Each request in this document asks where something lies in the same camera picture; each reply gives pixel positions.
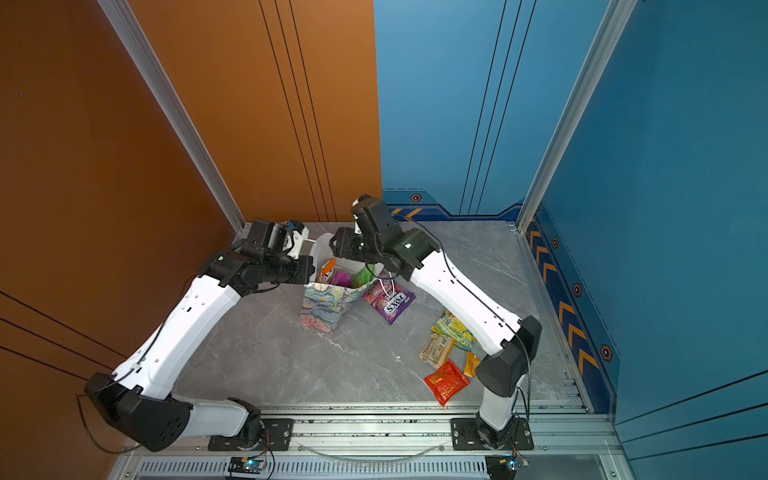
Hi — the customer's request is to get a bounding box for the circuit board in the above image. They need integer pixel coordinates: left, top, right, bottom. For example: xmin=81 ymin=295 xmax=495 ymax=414
xmin=227 ymin=456 xmax=269 ymax=479
xmin=485 ymin=455 xmax=530 ymax=480

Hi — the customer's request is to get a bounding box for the orange Fox's candy bag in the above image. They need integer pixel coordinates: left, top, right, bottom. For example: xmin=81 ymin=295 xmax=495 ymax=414
xmin=316 ymin=258 xmax=337 ymax=284

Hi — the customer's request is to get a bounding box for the beige clear snack packet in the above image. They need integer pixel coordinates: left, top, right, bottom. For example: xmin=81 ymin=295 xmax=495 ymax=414
xmin=419 ymin=333 xmax=455 ymax=369

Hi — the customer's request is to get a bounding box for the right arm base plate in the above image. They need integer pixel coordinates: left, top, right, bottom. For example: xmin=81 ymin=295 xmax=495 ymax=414
xmin=450 ymin=416 xmax=535 ymax=451

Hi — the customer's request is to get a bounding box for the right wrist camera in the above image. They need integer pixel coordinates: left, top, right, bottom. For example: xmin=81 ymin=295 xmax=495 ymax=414
xmin=351 ymin=194 xmax=403 ymax=243

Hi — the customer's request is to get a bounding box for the right circuit board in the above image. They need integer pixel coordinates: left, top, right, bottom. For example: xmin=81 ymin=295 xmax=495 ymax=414
xmin=485 ymin=455 xmax=530 ymax=480

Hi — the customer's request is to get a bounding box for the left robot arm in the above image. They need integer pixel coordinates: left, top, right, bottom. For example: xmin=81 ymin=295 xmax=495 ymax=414
xmin=84 ymin=251 xmax=315 ymax=452

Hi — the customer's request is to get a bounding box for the purple grape candy bag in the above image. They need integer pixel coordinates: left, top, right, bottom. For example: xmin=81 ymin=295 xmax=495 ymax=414
xmin=329 ymin=270 xmax=353 ymax=288

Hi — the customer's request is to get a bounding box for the pink berries candy bag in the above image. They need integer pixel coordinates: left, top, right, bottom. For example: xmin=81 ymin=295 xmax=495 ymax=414
xmin=363 ymin=272 xmax=416 ymax=325

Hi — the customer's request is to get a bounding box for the green Lays chips bag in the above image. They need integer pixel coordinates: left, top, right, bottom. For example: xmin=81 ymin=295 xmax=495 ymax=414
xmin=351 ymin=264 xmax=375 ymax=289

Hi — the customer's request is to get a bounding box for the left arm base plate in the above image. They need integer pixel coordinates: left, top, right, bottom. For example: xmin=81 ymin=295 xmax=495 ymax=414
xmin=207 ymin=418 xmax=295 ymax=452

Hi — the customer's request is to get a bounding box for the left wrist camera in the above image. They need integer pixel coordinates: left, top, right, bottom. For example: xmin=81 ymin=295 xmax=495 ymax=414
xmin=246 ymin=220 xmax=309 ymax=258

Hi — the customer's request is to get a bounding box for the red snack packet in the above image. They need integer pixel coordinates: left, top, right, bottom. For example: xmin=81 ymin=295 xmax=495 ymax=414
xmin=424 ymin=359 xmax=470 ymax=406

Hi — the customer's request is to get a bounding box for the left circuit board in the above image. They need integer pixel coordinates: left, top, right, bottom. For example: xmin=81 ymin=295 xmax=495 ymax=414
xmin=227 ymin=456 xmax=269 ymax=479

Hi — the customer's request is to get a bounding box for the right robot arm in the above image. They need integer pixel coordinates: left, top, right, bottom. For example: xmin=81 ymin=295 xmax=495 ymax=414
xmin=329 ymin=224 xmax=542 ymax=449

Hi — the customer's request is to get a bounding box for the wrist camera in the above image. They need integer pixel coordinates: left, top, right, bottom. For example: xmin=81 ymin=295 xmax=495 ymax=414
xmin=246 ymin=220 xmax=309 ymax=258
xmin=351 ymin=194 xmax=403 ymax=243

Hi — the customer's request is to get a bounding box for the floral white paper bag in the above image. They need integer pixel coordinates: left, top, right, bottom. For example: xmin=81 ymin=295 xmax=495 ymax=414
xmin=300 ymin=233 xmax=383 ymax=333

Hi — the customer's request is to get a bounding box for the green yellow Fox's candy bag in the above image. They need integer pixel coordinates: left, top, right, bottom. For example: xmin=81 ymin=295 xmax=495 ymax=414
xmin=430 ymin=310 xmax=476 ymax=352

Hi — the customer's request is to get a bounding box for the aluminium rail frame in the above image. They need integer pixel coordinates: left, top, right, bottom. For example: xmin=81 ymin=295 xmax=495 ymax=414
xmin=110 ymin=397 xmax=634 ymax=479

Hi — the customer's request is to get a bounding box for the small orange snack packet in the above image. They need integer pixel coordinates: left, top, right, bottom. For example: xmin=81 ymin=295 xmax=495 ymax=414
xmin=463 ymin=352 xmax=481 ymax=378

